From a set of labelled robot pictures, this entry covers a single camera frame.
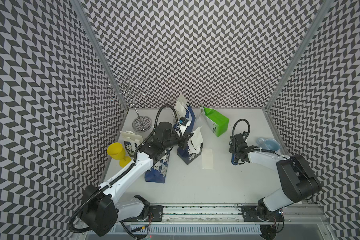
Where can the green white bag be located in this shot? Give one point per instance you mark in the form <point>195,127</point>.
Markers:
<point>217,122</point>

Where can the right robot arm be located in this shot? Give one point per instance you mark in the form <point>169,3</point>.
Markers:
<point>298,180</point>

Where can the cream receipt pile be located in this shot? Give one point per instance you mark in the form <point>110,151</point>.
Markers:
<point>207,159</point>

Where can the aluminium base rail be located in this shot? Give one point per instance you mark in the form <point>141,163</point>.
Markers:
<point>232,219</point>

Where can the metal wire mug tree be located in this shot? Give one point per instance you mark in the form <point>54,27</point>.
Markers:
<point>129,90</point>

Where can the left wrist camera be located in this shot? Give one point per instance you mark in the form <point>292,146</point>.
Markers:
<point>183,124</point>

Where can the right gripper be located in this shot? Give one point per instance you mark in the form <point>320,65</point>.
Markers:
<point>231,148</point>

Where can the blue black stapler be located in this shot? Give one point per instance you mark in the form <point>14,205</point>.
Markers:
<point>234,160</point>

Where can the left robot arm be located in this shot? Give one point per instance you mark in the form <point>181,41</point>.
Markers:
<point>100,209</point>

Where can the light blue mug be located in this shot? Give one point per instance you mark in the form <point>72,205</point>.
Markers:
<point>269,144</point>

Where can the yellow plastic cup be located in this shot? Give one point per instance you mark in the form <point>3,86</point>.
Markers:
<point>117,152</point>

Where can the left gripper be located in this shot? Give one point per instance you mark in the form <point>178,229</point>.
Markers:
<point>183,142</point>

